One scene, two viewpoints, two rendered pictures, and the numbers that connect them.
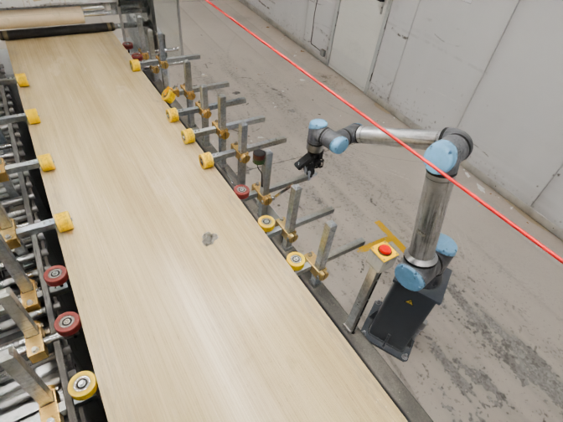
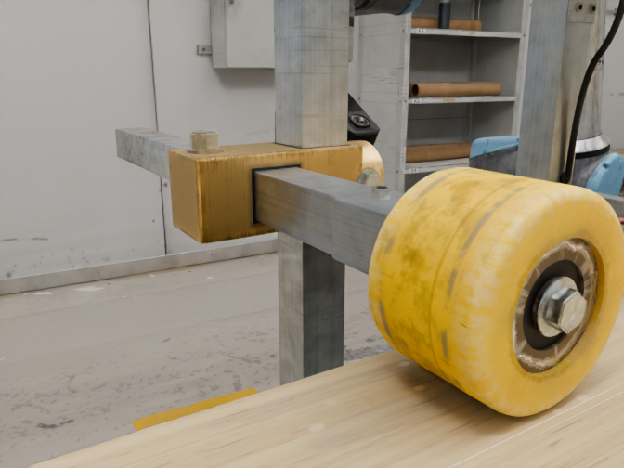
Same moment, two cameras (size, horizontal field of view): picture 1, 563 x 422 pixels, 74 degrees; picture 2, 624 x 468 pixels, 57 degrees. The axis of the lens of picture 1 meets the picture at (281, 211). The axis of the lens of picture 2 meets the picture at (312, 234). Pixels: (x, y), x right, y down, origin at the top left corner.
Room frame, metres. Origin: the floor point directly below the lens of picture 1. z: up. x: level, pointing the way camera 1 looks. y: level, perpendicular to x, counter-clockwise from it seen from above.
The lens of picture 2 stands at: (1.61, 0.63, 1.01)
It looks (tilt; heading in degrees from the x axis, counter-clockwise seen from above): 16 degrees down; 275
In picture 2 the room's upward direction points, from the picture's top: straight up
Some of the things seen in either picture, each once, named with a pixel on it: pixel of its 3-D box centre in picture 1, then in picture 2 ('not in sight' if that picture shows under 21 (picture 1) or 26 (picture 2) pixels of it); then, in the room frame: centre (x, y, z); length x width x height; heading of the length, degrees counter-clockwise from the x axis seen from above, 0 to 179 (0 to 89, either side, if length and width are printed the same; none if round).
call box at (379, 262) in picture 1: (381, 258); not in sight; (0.84, -0.36, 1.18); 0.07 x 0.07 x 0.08; 37
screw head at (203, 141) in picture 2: not in sight; (203, 141); (1.70, 0.30, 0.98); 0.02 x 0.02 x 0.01
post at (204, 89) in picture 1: (204, 120); not in sight; (2.04, 0.56, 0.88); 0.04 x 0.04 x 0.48; 37
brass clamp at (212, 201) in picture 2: (240, 152); (281, 184); (1.66, 0.27, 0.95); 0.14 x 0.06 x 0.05; 37
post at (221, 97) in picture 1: (222, 132); not in sight; (1.84, 0.40, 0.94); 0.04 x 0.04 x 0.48; 37
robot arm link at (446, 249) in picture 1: (436, 253); (503, 171); (1.27, -0.79, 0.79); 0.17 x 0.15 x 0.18; 137
